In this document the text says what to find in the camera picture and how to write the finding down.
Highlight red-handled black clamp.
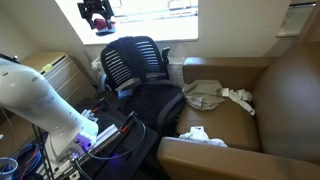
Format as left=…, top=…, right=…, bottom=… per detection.
left=119, top=111, right=138, bottom=134
left=90, top=97, right=108, bottom=115

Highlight black cable loop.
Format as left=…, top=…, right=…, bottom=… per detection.
left=85, top=121, right=148, bottom=161

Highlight white object behind chair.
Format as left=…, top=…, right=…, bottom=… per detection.
left=90, top=56, right=108, bottom=94

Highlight aluminium rail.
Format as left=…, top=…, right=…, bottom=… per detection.
left=87, top=123, right=122, bottom=153

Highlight yellow sticky note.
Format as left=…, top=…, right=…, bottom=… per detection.
left=41, top=63, right=54, bottom=73

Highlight black mesh office chair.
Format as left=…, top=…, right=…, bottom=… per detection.
left=99, top=35, right=187, bottom=138

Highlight white paper cup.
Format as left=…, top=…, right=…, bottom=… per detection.
left=0, top=157, right=19, bottom=180

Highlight blue cable bundle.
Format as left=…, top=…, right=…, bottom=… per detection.
left=12, top=143, right=44, bottom=180

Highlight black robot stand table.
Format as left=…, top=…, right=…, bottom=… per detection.
left=49, top=96, right=159, bottom=180

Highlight white crumpled printed cloth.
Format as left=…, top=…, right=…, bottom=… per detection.
left=178, top=125, right=229, bottom=148

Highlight white twisted socks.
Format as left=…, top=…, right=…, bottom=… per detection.
left=220, top=87, right=257, bottom=117

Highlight red and blue object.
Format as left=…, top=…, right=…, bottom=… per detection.
left=94, top=18, right=117, bottom=36

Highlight tan leather couch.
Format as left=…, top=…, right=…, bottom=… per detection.
left=156, top=39, right=320, bottom=180

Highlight khaki t-shirt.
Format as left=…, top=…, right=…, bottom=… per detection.
left=181, top=79, right=225, bottom=112

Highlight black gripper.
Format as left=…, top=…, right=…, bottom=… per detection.
left=77, top=0, right=115, bottom=31

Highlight bright window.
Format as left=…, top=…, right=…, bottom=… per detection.
left=54, top=0, right=199, bottom=46

